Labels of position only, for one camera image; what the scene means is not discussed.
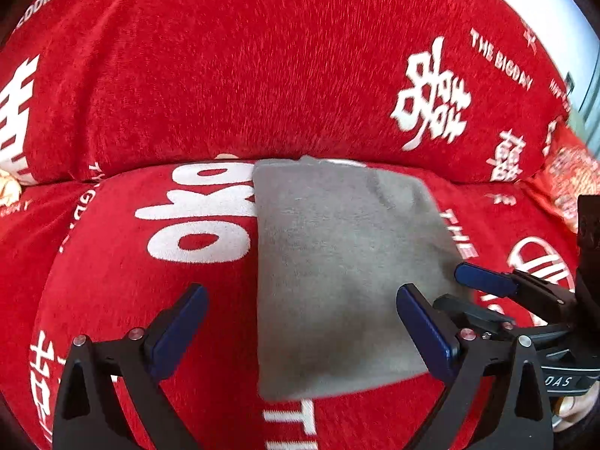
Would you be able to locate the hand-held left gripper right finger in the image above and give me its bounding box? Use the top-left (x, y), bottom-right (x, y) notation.
top-left (396, 283), bottom-right (556, 450)

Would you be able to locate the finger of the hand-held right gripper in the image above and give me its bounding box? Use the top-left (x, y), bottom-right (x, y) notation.
top-left (454, 262), bottom-right (578, 326)
top-left (432, 293), bottom-right (519, 338)

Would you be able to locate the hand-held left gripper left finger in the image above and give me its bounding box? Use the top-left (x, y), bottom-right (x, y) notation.
top-left (52, 283), bottom-right (210, 450)

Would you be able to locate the grey small cloth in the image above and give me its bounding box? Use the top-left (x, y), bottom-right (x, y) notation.
top-left (252, 154), bottom-right (470, 401)

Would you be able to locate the person's right hand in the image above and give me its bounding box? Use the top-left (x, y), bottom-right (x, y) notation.
top-left (552, 390), bottom-right (598, 433)

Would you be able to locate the red bedspread with white print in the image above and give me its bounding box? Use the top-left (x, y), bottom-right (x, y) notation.
top-left (0, 162), bottom-right (591, 450)

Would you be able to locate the orange red patterned cloth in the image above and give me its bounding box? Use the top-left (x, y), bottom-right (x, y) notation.
top-left (519, 121), bottom-right (600, 233)

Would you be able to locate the pale yellow garment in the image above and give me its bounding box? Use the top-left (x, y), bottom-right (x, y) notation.
top-left (0, 169), bottom-right (23, 212)

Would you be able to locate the red patterned blanket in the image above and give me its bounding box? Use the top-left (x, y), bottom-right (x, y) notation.
top-left (0, 0), bottom-right (570, 186)

